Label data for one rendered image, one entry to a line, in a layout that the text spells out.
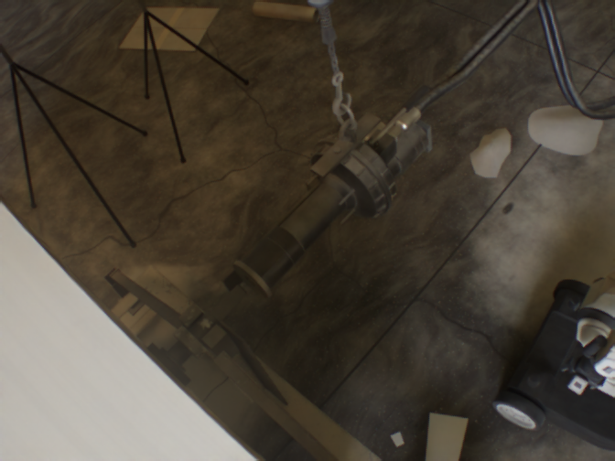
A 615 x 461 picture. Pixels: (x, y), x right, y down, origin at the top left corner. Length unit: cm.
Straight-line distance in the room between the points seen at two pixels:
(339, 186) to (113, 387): 110
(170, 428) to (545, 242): 222
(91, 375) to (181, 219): 231
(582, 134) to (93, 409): 277
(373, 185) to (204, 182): 161
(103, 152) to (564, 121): 249
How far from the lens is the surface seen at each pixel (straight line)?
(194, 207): 321
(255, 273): 173
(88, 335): 94
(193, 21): 428
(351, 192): 183
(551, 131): 326
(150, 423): 93
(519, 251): 285
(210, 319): 175
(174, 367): 169
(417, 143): 207
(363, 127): 184
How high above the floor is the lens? 244
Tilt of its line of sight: 54 degrees down
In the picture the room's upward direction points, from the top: 19 degrees counter-clockwise
